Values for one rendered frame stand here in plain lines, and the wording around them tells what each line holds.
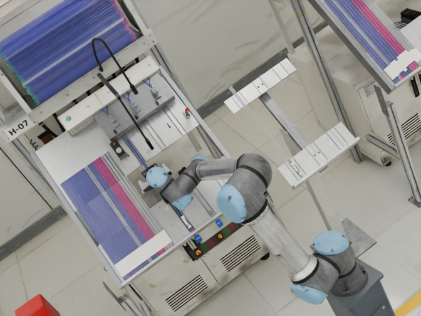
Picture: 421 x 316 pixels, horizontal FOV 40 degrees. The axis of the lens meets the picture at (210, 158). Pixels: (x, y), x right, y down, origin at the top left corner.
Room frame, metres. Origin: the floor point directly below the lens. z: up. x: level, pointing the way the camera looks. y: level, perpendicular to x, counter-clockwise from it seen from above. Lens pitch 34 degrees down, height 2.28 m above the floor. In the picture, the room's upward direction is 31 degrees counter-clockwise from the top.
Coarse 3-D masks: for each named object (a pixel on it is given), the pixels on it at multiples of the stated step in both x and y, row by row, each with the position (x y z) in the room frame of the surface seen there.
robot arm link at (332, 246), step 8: (328, 232) 1.47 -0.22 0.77; (336, 232) 1.45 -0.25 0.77; (320, 240) 1.45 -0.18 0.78; (328, 240) 1.43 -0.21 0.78; (336, 240) 1.41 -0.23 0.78; (344, 240) 1.40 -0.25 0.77; (320, 248) 1.41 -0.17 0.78; (328, 248) 1.40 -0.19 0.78; (336, 248) 1.38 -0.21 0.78; (344, 248) 1.39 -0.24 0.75; (320, 256) 1.40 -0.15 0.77; (328, 256) 1.38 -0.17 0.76; (336, 256) 1.38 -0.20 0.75; (344, 256) 1.38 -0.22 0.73; (352, 256) 1.40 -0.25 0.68; (336, 264) 1.36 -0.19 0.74; (344, 264) 1.37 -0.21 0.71; (352, 264) 1.39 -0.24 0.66; (344, 272) 1.38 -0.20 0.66
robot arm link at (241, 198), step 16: (240, 176) 1.48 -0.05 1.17; (256, 176) 1.47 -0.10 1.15; (224, 192) 1.45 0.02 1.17; (240, 192) 1.43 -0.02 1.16; (256, 192) 1.44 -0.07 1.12; (224, 208) 1.45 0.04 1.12; (240, 208) 1.40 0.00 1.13; (256, 208) 1.41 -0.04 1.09; (256, 224) 1.41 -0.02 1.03; (272, 224) 1.40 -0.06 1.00; (272, 240) 1.39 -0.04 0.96; (288, 240) 1.39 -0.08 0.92; (288, 256) 1.36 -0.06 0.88; (304, 256) 1.37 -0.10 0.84; (288, 272) 1.40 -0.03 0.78; (304, 272) 1.34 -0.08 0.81; (320, 272) 1.33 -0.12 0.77; (336, 272) 1.35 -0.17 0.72; (304, 288) 1.31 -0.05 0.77; (320, 288) 1.30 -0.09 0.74
